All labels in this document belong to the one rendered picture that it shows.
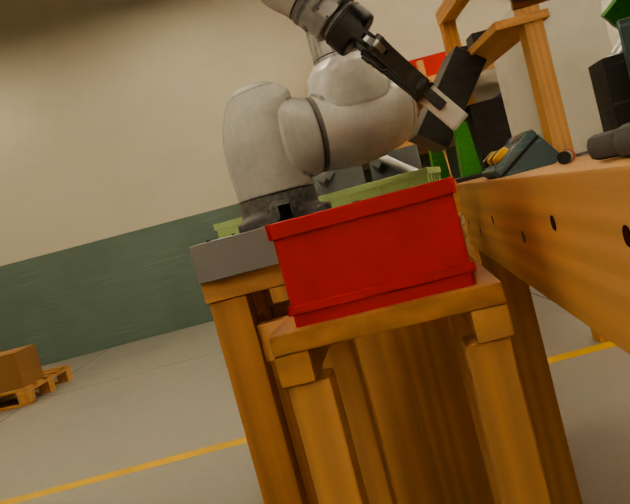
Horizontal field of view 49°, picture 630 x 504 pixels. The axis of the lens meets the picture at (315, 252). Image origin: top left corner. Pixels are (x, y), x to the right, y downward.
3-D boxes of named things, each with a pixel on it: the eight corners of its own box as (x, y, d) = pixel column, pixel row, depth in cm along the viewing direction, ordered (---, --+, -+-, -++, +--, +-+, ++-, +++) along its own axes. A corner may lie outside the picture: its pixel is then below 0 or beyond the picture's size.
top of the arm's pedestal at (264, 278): (205, 304, 123) (199, 283, 123) (234, 284, 155) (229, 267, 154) (378, 260, 121) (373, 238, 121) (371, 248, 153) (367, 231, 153)
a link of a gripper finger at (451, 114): (432, 84, 101) (432, 84, 101) (468, 115, 101) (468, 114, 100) (418, 100, 102) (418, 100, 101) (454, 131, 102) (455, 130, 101)
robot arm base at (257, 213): (239, 233, 123) (231, 203, 123) (239, 233, 145) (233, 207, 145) (336, 207, 125) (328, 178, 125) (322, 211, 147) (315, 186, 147)
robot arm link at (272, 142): (234, 206, 143) (206, 104, 142) (316, 185, 147) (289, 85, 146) (241, 201, 127) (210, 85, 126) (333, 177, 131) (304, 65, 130)
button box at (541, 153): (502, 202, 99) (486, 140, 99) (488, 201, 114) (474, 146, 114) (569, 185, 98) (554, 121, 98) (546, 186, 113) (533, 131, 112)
